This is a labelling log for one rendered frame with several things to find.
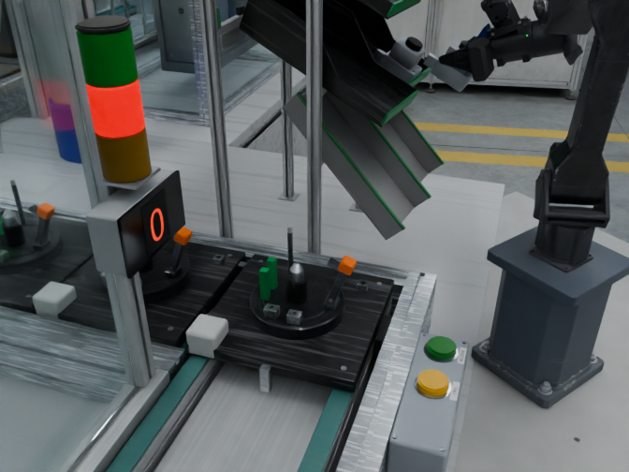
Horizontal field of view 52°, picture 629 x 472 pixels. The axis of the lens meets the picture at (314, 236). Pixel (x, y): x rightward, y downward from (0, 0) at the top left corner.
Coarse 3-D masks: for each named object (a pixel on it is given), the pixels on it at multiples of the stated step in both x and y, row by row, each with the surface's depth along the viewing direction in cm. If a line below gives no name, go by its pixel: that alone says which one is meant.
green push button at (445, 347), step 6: (438, 336) 90; (444, 336) 90; (432, 342) 89; (438, 342) 89; (444, 342) 89; (450, 342) 89; (432, 348) 87; (438, 348) 87; (444, 348) 87; (450, 348) 87; (456, 348) 88; (432, 354) 87; (438, 354) 87; (444, 354) 87; (450, 354) 87; (444, 360) 87
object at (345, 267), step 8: (344, 256) 88; (328, 264) 89; (336, 264) 89; (344, 264) 87; (352, 264) 87; (344, 272) 88; (336, 280) 89; (344, 280) 89; (336, 288) 90; (328, 296) 91; (336, 296) 91
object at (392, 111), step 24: (264, 0) 98; (288, 0) 110; (240, 24) 102; (264, 24) 100; (288, 24) 98; (336, 24) 108; (288, 48) 100; (336, 48) 110; (360, 48) 108; (336, 72) 98; (360, 72) 108; (384, 72) 108; (360, 96) 98; (384, 96) 105; (408, 96) 104; (384, 120) 98
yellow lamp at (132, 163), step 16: (144, 128) 66; (112, 144) 64; (128, 144) 64; (144, 144) 66; (112, 160) 65; (128, 160) 65; (144, 160) 66; (112, 176) 66; (128, 176) 66; (144, 176) 67
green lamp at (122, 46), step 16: (80, 32) 59; (128, 32) 60; (80, 48) 60; (96, 48) 59; (112, 48) 59; (128, 48) 60; (96, 64) 59; (112, 64) 60; (128, 64) 61; (96, 80) 60; (112, 80) 60; (128, 80) 61
